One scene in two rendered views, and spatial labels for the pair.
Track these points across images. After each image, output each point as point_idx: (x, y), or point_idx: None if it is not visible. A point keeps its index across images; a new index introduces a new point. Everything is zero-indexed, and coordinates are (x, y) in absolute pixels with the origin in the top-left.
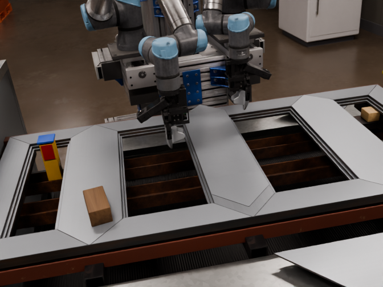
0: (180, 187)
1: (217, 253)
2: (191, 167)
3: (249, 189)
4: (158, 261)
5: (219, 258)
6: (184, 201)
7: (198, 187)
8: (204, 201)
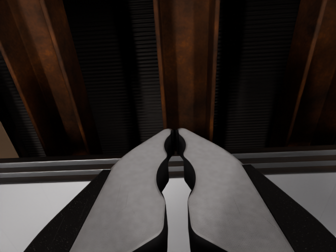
0: (207, 76)
1: (103, 100)
2: (280, 108)
3: (4, 245)
4: (88, 2)
5: (92, 101)
6: (241, 66)
7: (165, 122)
8: (228, 100)
